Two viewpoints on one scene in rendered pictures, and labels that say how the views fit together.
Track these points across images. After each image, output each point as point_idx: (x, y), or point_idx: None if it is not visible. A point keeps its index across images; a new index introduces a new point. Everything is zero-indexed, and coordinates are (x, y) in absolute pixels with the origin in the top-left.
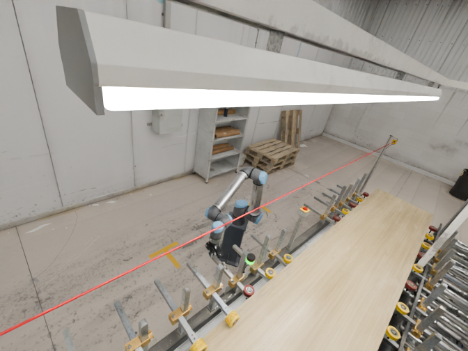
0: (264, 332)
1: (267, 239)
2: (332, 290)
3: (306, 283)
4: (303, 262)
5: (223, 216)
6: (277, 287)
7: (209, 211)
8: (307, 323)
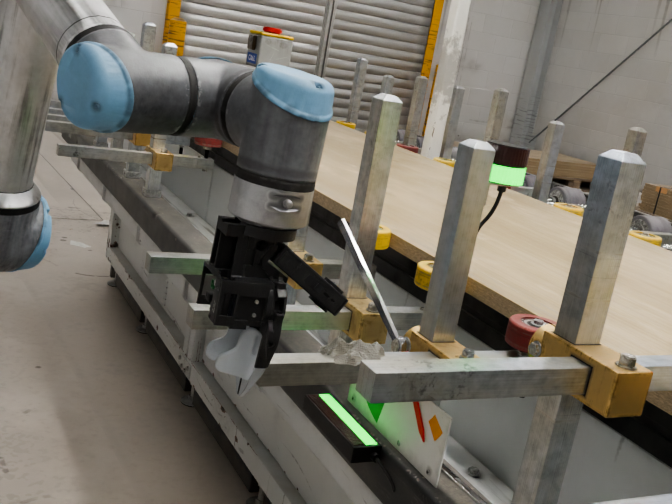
0: None
1: (395, 116)
2: (521, 234)
3: (498, 248)
4: (398, 221)
5: (211, 60)
6: (516, 284)
7: (122, 56)
8: (660, 296)
